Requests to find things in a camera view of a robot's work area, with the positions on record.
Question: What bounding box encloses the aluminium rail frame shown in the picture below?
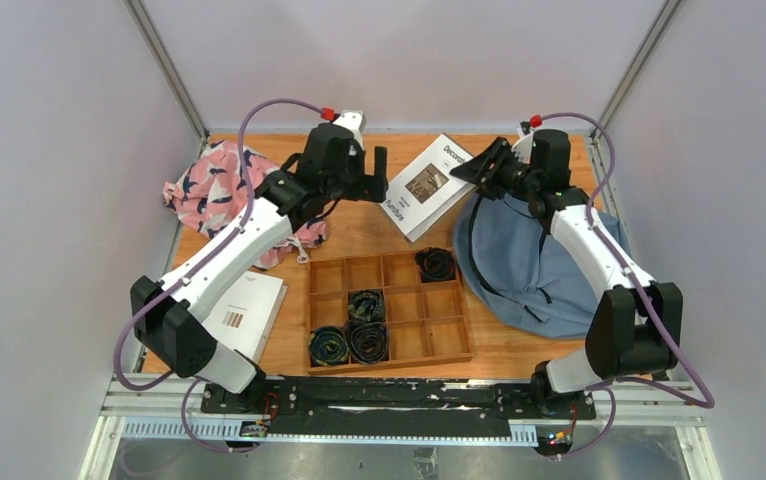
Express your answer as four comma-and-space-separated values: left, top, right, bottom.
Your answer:
101, 375, 721, 479

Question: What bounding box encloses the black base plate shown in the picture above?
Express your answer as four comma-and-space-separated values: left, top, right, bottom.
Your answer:
200, 376, 596, 441

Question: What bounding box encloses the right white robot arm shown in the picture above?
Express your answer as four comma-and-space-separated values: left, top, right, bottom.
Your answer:
451, 129, 683, 418

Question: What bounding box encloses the white paper booklet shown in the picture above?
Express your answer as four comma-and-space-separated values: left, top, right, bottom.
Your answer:
204, 271, 288, 363

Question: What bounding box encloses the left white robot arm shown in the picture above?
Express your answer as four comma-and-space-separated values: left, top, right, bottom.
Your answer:
124, 122, 388, 413

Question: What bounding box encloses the blue grey backpack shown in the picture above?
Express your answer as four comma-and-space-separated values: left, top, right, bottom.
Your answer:
453, 194, 598, 339

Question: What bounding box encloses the rolled green belt middle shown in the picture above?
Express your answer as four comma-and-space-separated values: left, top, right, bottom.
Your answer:
347, 289, 386, 323

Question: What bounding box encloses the wooden compartment tray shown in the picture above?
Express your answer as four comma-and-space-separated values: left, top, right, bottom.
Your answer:
305, 247, 474, 376

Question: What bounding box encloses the pink patterned cloth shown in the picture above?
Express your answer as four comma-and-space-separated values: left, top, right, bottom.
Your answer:
162, 140, 328, 271

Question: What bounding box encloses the rolled green belt bottom-left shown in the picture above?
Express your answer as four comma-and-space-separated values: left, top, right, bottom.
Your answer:
308, 326, 349, 367

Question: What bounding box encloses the white furniture book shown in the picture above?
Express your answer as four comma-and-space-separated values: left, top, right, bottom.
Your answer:
381, 134, 474, 243

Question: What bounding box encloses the rolled black belt top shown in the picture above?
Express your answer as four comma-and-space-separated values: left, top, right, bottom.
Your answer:
415, 247, 457, 283

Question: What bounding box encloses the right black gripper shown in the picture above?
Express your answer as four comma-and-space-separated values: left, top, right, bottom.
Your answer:
451, 137, 542, 202

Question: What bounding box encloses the rolled dark belt bottom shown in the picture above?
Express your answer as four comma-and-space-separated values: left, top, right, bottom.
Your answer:
345, 321, 390, 365

